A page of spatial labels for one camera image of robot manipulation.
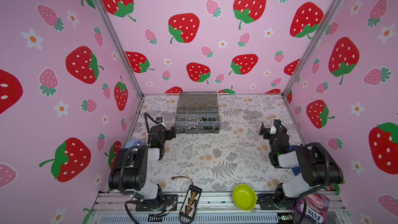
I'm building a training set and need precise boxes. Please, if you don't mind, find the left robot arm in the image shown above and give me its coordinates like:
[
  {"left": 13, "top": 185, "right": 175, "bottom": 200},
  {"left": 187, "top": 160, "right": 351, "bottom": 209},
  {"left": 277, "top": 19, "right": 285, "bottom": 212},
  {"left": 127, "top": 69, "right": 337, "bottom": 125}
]
[{"left": 108, "top": 113, "right": 178, "bottom": 214}]

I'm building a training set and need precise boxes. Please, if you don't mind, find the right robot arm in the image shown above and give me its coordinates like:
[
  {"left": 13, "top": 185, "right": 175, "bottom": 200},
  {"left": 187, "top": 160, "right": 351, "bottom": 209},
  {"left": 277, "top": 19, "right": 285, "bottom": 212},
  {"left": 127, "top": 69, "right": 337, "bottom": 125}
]
[{"left": 257, "top": 119, "right": 344, "bottom": 209}]

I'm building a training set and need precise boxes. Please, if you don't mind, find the blue tissue pack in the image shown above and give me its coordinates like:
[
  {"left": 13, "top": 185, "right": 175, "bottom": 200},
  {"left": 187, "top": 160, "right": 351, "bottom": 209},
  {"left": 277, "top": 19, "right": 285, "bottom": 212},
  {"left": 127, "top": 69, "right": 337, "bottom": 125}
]
[{"left": 125, "top": 139, "right": 146, "bottom": 148}]

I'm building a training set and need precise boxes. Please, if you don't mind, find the grey compartment organizer box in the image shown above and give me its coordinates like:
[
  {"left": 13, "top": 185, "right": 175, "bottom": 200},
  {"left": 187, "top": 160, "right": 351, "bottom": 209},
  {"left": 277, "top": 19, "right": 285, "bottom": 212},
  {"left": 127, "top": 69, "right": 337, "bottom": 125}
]
[{"left": 175, "top": 91, "right": 220, "bottom": 134}]

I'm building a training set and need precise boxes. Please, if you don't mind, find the lime green bowl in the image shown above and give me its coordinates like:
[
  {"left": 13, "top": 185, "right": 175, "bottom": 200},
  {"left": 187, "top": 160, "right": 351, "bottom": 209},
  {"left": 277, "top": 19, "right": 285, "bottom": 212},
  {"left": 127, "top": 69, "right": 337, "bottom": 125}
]
[{"left": 233, "top": 184, "right": 257, "bottom": 211}]

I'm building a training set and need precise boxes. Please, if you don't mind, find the purple Fox's candy bag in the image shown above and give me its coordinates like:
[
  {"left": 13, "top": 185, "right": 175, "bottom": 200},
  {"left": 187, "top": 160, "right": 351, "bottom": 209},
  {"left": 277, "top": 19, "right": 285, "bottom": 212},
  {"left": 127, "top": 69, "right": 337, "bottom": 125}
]
[{"left": 304, "top": 193, "right": 330, "bottom": 224}]

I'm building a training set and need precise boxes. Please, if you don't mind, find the black battery charger board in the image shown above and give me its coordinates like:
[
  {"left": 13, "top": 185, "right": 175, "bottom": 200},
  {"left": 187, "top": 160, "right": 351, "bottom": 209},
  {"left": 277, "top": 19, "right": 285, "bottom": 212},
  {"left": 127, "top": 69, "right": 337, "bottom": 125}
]
[{"left": 179, "top": 185, "right": 202, "bottom": 224}]

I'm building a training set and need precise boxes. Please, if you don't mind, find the red black wire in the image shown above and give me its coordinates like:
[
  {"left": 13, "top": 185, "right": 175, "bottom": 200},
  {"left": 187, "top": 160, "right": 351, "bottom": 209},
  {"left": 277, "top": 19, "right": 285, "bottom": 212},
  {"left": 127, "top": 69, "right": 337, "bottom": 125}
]
[{"left": 171, "top": 176, "right": 194, "bottom": 187}]

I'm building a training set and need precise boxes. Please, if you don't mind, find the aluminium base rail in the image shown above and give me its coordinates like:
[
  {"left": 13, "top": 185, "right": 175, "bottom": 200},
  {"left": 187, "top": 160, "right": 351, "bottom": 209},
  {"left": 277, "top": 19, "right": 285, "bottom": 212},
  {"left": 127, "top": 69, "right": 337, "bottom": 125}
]
[{"left": 87, "top": 191, "right": 353, "bottom": 224}]

